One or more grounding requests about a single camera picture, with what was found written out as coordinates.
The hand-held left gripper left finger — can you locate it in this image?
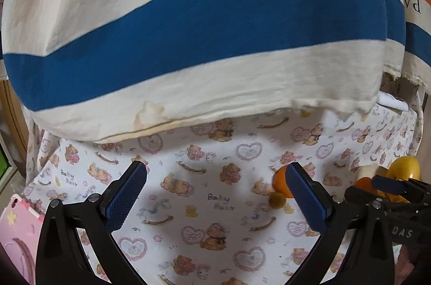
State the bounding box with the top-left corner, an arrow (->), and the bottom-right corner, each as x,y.
35,160 -> 149,285

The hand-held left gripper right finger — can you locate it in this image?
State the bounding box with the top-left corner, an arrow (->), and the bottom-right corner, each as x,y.
284,162 -> 394,285

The yellow pear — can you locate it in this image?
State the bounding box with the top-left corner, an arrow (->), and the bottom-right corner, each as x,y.
385,155 -> 421,204

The white remote control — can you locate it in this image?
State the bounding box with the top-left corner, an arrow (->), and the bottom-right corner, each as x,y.
377,93 -> 409,111

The large orange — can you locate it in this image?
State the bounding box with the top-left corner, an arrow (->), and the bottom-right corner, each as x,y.
354,176 -> 383,196

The striped white blue orange shirt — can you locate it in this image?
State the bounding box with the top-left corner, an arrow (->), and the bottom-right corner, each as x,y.
0,0 -> 431,146

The small yellowish kumquat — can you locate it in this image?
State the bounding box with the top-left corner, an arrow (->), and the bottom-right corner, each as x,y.
268,192 -> 287,209

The small mandarin orange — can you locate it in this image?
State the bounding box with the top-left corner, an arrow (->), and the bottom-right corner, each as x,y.
272,165 -> 294,199

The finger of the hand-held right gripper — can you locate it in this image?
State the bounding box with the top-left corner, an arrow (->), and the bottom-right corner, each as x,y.
371,175 -> 431,202
344,186 -> 391,209

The bear-printed white cloth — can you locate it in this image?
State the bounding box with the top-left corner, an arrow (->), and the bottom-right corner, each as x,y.
22,103 -> 425,285

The pink foam mat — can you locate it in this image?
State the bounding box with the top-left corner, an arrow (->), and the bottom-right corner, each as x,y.
0,193 -> 48,285

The green box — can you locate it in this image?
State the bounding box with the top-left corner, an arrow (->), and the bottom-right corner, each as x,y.
0,145 -> 14,173

